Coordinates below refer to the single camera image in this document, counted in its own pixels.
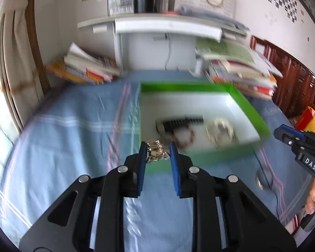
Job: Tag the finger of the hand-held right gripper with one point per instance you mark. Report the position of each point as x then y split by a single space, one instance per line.
291 131
284 139

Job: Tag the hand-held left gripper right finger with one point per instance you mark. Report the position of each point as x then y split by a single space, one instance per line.
174 168

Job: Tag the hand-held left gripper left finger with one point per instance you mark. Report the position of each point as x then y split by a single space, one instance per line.
141 165

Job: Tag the gold rhinestone brooch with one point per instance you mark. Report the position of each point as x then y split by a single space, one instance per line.
155 151

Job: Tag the black wristwatch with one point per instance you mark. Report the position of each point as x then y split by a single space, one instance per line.
178 122

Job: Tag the shiny green cardboard box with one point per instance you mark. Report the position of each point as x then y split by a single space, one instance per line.
241 102

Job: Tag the cream white wristwatch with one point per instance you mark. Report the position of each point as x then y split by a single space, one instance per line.
220 130

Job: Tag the person's right hand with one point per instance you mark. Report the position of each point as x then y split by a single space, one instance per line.
311 199

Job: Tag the yellow and red box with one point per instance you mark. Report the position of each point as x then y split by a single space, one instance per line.
311 120

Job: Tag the brown wooden headboard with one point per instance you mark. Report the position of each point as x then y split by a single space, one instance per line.
294 81

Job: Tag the blue striped bedsheet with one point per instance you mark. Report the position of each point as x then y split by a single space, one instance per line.
68 149

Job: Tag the large stack of books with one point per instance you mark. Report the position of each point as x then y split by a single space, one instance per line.
239 68

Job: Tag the small stack of books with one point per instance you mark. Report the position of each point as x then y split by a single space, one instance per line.
86 68

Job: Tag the white desk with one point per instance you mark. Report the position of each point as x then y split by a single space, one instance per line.
152 29

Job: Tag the beige curtain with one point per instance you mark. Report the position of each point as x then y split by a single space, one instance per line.
18 65

